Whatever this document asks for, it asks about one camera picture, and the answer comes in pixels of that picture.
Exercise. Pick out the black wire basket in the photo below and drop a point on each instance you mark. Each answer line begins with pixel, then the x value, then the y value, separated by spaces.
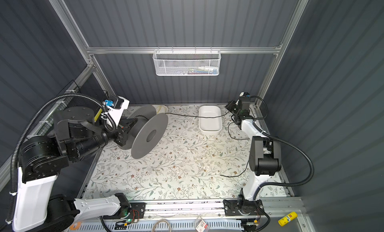
pixel 45 123

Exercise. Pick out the small plastic packet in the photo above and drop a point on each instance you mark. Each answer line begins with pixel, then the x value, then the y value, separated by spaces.
pixel 200 225

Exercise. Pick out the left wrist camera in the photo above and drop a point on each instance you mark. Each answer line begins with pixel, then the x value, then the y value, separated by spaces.
pixel 116 106

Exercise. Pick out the right white tray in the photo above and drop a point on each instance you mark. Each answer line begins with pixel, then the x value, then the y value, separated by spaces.
pixel 210 120

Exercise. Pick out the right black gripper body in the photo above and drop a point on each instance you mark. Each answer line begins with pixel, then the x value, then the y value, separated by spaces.
pixel 233 108

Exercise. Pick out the left white tray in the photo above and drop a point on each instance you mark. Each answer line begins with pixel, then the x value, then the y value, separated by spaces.
pixel 160 109

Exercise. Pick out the orange tape roll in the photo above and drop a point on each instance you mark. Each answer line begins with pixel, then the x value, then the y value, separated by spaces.
pixel 76 226

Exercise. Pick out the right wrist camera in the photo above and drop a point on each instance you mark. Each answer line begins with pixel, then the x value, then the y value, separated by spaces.
pixel 245 94

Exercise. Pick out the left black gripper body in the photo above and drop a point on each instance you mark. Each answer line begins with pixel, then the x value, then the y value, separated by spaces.
pixel 122 130

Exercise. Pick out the white wire mesh basket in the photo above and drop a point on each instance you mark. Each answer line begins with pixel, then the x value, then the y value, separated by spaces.
pixel 187 62

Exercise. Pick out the white tray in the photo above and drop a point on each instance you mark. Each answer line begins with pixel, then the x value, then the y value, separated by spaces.
pixel 210 120
pixel 160 109

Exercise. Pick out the black cable spool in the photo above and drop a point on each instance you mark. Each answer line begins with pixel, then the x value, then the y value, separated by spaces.
pixel 147 132

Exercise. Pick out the yellow glue bottle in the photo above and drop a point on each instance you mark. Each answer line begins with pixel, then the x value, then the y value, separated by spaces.
pixel 287 219

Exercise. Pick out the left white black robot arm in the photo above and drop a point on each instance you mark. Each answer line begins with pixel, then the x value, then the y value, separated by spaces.
pixel 37 162

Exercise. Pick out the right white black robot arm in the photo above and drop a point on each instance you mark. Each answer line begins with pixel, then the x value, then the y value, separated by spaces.
pixel 265 157

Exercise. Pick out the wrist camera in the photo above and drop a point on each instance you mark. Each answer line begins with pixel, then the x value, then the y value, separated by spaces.
pixel 245 94
pixel 116 106

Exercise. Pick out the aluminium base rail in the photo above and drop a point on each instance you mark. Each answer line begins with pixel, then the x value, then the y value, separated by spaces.
pixel 217 208

